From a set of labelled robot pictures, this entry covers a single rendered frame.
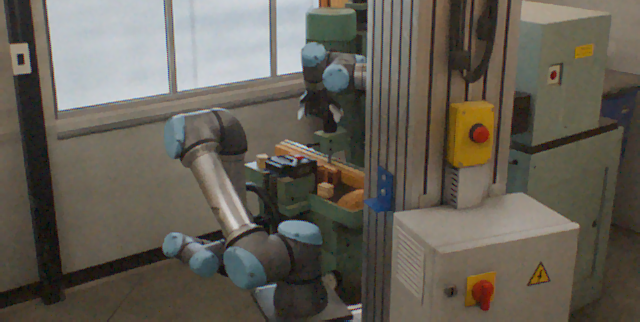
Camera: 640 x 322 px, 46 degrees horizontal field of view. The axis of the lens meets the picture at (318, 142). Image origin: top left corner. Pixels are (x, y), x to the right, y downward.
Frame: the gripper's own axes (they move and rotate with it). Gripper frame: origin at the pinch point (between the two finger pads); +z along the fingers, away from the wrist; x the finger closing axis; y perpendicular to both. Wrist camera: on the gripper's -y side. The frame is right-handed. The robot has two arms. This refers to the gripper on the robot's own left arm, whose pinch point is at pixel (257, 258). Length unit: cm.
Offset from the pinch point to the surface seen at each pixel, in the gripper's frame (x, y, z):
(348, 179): -0.7, -35.5, 25.4
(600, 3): -55, -177, 211
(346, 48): -4, -76, 3
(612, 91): -11, -124, 184
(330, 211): 8.0, -23.7, 14.7
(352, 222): 18.6, -23.9, 15.6
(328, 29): -7, -79, -5
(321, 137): -10.7, -45.4, 14.6
